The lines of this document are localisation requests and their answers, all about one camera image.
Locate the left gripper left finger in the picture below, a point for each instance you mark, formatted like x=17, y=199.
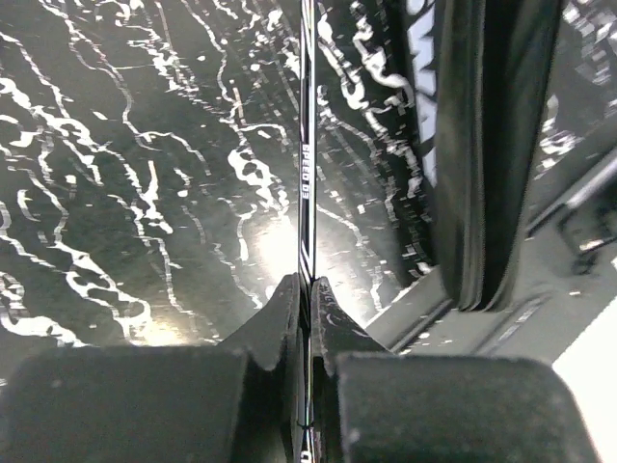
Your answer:
x=232, y=402

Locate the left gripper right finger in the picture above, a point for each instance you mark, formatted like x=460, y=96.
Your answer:
x=374, y=406

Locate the black racket bag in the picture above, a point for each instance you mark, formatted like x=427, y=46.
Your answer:
x=479, y=74

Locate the badminton racket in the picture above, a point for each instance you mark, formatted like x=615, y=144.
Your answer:
x=307, y=221

